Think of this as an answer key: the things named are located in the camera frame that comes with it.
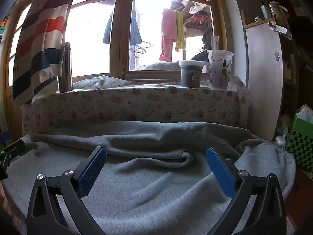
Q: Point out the yellow hanging cloth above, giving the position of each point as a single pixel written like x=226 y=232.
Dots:
x=180 y=31

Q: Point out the grey pants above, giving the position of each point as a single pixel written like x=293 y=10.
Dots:
x=151 y=195

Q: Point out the white perforated egg toy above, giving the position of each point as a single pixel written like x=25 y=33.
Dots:
x=280 y=141

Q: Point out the green checkered box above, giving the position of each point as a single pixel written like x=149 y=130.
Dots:
x=299 y=146

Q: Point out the printed plastic cup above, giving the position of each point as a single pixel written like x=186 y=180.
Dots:
x=220 y=71

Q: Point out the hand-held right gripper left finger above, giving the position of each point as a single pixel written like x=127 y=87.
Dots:
x=94 y=169

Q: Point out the red hanging cloth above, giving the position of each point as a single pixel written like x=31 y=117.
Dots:
x=168 y=31

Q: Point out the striped curtain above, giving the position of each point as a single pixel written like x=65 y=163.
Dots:
x=36 y=53

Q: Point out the steel bottle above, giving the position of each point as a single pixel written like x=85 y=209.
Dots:
x=65 y=68

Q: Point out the white tube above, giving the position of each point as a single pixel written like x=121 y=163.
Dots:
x=264 y=11

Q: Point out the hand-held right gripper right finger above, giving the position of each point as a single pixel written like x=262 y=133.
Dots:
x=221 y=171

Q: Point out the small black-white ball toy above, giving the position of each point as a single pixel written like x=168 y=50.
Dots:
x=258 y=18

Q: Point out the crumpled pale paper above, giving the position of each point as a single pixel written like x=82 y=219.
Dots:
x=305 y=115

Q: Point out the printed bed bumper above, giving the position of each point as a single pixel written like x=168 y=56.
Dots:
x=137 y=107

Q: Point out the wooden shelf unit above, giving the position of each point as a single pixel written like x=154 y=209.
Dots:
x=300 y=53

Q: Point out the dark jar with white lid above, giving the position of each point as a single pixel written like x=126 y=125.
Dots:
x=192 y=76

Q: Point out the white cabinet panel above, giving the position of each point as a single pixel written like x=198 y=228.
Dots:
x=264 y=83

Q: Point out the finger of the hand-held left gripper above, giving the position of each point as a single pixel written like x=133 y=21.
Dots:
x=14 y=148
x=5 y=135

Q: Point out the wooden window frame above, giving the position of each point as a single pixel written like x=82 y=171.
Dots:
x=117 y=41

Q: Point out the clear plastic tube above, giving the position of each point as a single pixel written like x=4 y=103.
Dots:
x=216 y=42

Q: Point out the dark blue hanging garment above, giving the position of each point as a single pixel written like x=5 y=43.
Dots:
x=135 y=31

